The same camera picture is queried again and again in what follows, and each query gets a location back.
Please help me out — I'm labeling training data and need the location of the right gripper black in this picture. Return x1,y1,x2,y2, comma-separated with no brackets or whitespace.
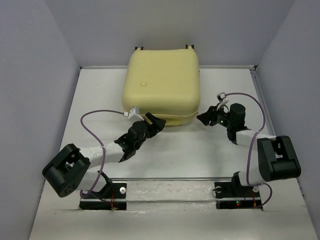
195,102,233,129

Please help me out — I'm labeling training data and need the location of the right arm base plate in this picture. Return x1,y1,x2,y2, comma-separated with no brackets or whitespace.
211,181,262,210

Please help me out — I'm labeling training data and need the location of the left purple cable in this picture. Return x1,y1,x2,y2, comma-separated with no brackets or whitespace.
79,109,131,206

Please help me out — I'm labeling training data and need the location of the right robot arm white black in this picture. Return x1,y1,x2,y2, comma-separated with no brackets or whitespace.
196,103,301,196

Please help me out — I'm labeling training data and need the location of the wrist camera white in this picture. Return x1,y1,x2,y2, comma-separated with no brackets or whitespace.
127,106,144,122
216,92,229,110

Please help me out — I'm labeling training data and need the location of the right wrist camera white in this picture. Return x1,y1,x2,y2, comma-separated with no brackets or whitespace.
216,92,229,110

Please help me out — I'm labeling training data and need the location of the yellow hard-shell suitcase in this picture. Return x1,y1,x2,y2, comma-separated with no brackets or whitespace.
121,44,201,127

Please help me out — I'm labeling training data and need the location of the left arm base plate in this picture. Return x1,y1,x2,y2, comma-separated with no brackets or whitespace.
79,181,127,211

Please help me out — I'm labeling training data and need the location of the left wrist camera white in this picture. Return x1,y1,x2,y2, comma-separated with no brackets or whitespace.
127,106,144,122

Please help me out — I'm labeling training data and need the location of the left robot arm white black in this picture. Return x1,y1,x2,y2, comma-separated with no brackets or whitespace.
42,107,167,198

